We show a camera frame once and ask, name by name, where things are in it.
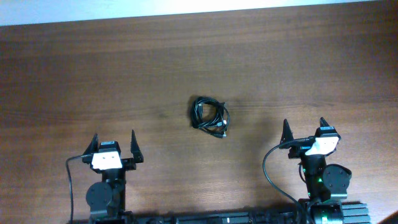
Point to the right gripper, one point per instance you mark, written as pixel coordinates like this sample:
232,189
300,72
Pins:
301,149

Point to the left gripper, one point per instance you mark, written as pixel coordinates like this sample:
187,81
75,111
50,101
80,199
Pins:
130,164

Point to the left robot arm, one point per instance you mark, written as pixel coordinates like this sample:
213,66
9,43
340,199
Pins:
107,198

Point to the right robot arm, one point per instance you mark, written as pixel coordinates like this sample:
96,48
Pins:
326,183

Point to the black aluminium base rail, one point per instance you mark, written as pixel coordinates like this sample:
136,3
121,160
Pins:
352,213

